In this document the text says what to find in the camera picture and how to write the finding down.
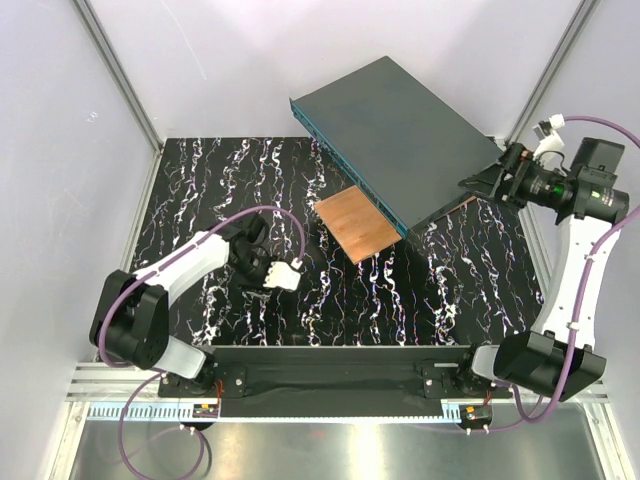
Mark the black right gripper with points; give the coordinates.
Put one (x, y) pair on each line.
(514, 161)

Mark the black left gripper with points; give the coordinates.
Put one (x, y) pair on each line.
(257, 284)

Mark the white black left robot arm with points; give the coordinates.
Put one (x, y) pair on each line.
(131, 323)

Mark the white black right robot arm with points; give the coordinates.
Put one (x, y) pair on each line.
(556, 357)

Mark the black marble pattern mat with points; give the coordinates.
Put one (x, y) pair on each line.
(467, 278)

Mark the brown wooden board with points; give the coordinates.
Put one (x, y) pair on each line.
(352, 228)

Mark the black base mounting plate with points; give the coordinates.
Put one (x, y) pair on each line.
(335, 383)

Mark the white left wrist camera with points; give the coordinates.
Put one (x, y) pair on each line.
(283, 275)

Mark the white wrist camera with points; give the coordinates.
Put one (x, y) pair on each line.
(547, 133)
(283, 275)

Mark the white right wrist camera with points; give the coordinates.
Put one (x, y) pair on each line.
(547, 133)

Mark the dark grey network switch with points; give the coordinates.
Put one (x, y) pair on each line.
(400, 144)

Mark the aluminium rail frame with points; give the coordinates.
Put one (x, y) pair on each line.
(571, 380)

